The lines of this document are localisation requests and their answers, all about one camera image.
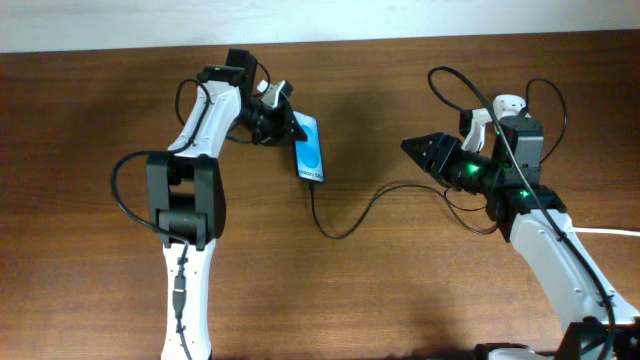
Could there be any blue Galaxy smartphone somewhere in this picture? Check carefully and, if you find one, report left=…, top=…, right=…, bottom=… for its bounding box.
left=294, top=111, right=325, bottom=183

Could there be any black USB charging cable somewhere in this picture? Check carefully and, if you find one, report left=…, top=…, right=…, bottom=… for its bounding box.
left=308, top=77, right=569, bottom=241

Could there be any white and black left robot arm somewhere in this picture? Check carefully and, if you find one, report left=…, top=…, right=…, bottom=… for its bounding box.
left=146, top=49, right=307, bottom=359

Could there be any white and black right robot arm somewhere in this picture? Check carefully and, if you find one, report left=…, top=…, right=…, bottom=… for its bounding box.
left=401, top=115, right=639, bottom=359

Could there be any white USB charger adapter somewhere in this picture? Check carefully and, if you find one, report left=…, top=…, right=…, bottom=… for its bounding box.
left=493, top=95, right=529, bottom=120

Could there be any white power strip cord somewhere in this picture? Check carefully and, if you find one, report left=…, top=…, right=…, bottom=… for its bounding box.
left=572, top=226, right=640, bottom=238

